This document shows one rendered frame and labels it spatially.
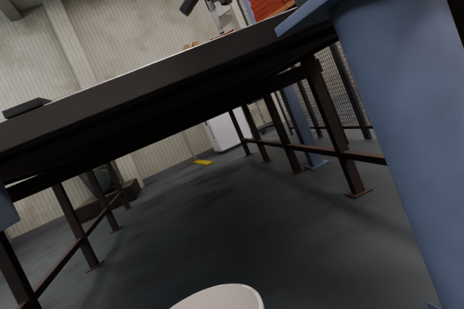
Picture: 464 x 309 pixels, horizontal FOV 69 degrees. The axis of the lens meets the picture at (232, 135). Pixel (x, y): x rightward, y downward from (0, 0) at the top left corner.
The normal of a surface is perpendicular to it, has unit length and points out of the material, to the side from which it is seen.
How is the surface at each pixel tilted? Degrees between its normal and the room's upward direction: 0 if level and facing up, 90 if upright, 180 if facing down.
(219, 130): 90
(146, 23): 90
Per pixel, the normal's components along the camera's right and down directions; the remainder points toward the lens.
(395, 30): -0.35, 0.23
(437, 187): -0.60, 0.32
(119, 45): 0.29, -0.04
